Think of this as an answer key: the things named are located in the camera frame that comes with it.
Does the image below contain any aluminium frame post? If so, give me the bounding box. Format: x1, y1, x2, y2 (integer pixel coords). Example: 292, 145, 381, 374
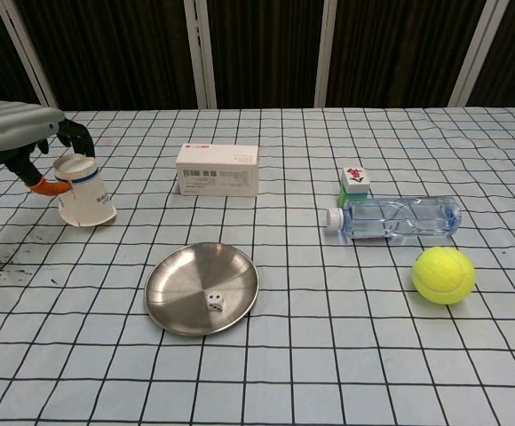
313, 0, 338, 108
449, 0, 508, 108
183, 0, 215, 109
0, 0, 62, 110

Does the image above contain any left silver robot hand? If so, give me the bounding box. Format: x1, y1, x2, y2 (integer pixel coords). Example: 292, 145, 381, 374
0, 100, 97, 197

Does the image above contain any round metal plate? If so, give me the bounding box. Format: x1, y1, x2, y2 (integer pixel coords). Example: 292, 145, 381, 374
144, 242, 260, 335

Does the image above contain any checkered light blue tablecloth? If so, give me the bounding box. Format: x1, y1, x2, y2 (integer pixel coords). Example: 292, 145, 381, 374
0, 106, 515, 426

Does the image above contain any white cardboard box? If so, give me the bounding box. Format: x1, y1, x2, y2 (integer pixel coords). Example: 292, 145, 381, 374
175, 143, 260, 198

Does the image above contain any green white mahjong tile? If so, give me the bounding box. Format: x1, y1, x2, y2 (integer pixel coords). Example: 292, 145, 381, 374
337, 166, 369, 208

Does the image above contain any yellow tennis ball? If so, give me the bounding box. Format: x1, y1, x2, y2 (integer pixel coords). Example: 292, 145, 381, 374
412, 246, 477, 305

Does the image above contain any clear plastic water bottle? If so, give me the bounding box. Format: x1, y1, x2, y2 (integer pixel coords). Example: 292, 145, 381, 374
326, 195, 463, 241

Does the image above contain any white paper cup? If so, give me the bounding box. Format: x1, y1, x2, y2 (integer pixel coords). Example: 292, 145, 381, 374
52, 154, 118, 228

